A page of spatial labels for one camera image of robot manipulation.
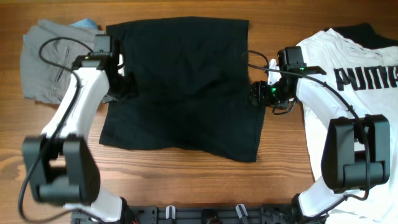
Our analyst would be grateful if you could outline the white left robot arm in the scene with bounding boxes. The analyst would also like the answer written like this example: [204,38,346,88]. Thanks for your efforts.
[17,47,138,223]

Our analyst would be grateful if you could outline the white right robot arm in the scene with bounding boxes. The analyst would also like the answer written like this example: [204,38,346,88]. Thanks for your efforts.
[250,62,390,223]

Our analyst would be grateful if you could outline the folded blue garment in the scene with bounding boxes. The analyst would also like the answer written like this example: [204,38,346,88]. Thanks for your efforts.
[23,18,104,40]

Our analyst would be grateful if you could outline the black garment under t-shirt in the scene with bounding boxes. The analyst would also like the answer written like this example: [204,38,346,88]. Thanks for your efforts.
[332,23,397,50]

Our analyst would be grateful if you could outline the folded grey shorts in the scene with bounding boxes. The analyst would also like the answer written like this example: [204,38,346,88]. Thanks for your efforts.
[20,19,104,104]

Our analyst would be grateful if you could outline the white Puma t-shirt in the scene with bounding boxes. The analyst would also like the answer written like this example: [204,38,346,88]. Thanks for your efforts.
[297,23,397,223]

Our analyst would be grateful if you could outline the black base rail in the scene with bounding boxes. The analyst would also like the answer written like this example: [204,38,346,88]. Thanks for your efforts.
[70,203,327,224]

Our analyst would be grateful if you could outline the black shorts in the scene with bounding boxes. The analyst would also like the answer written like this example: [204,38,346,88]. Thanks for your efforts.
[99,17,265,162]

